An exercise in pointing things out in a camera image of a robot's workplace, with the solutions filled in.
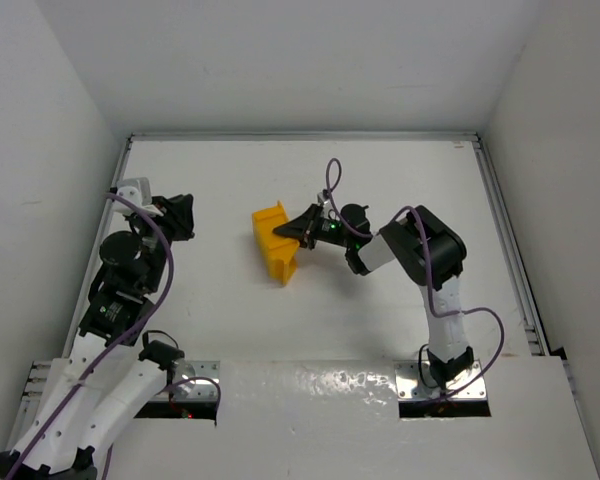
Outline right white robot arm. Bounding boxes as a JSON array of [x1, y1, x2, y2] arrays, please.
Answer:
[[272, 204, 474, 389]]

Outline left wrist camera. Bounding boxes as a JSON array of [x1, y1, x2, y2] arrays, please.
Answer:
[[112, 177, 153, 214]]

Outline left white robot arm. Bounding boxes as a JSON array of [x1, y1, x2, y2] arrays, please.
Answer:
[[0, 190, 194, 479]]

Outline metal base plate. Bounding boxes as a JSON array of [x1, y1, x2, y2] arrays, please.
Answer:
[[394, 360, 488, 403], [169, 360, 220, 402]]

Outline yellow plastic bin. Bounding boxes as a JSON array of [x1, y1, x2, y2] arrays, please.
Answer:
[[251, 201, 300, 286]]

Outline white front cover board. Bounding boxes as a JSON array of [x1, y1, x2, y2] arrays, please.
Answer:
[[109, 357, 597, 479]]

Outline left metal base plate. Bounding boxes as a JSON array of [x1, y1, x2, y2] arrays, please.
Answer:
[[169, 360, 220, 402]]

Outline aluminium table frame rail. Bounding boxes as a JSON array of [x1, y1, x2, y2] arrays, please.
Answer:
[[15, 130, 579, 426]]

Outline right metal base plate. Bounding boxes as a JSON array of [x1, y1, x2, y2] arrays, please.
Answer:
[[394, 360, 488, 403]]

